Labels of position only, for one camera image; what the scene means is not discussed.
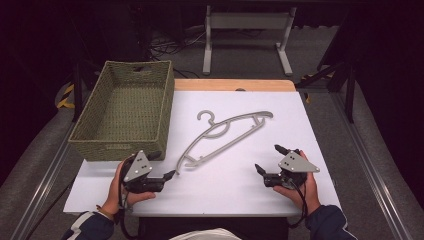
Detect green woven basket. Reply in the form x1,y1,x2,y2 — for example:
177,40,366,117
68,59,176,163

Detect person's left hand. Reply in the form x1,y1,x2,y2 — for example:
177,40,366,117
101,159,157,216

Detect brown wrist bracelet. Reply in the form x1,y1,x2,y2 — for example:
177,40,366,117
95,204,115,222

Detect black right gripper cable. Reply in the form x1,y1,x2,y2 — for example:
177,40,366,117
287,179,309,230

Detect white board work surface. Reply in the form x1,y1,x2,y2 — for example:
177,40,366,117
63,90,342,218

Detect black metal stand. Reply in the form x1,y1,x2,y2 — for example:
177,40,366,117
294,59,357,124
70,59,103,123

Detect black floor cables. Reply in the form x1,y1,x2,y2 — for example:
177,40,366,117
148,28,208,79

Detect person's right hand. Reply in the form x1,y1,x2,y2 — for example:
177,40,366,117
273,149,322,216

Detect person's white shirt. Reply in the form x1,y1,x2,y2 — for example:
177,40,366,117
168,227,243,240

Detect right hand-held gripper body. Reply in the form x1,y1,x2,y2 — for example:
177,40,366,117
263,148,320,190

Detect metal floor rail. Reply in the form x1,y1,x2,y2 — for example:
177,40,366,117
329,92,419,240
9,121,78,240

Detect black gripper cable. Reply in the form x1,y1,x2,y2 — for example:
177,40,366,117
117,156,141,240
287,179,309,230

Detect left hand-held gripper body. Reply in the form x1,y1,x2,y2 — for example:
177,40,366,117
123,149,166,195

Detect grey plastic clothes hanger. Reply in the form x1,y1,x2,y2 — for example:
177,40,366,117
175,109,274,175

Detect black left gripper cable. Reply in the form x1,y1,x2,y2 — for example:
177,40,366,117
117,156,141,240

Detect white metal table frame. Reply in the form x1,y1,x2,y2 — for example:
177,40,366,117
202,4,298,77

